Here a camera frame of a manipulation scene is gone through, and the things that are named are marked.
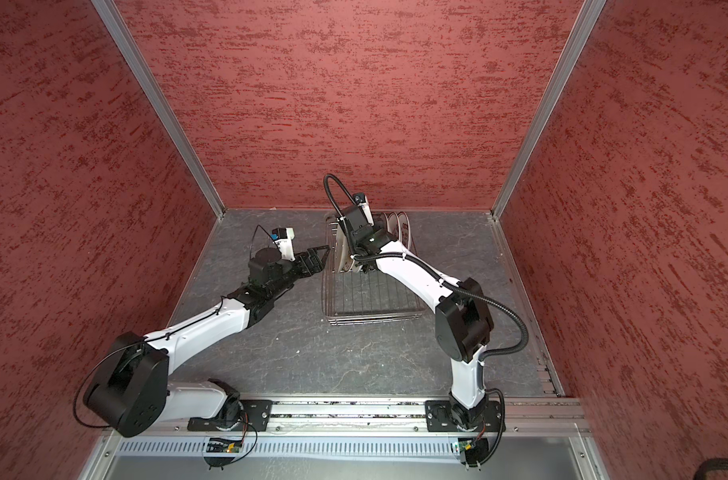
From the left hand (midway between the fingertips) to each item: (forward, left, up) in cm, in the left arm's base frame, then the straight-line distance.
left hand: (321, 255), depth 84 cm
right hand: (+9, -14, +3) cm, 17 cm away
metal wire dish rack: (-4, -9, -18) cm, 20 cm away
